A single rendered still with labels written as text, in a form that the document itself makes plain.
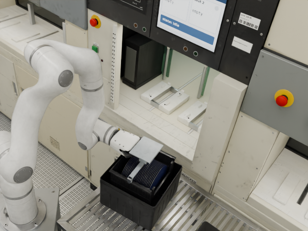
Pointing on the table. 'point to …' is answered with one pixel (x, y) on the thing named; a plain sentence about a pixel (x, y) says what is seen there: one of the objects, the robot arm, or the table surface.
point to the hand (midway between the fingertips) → (145, 152)
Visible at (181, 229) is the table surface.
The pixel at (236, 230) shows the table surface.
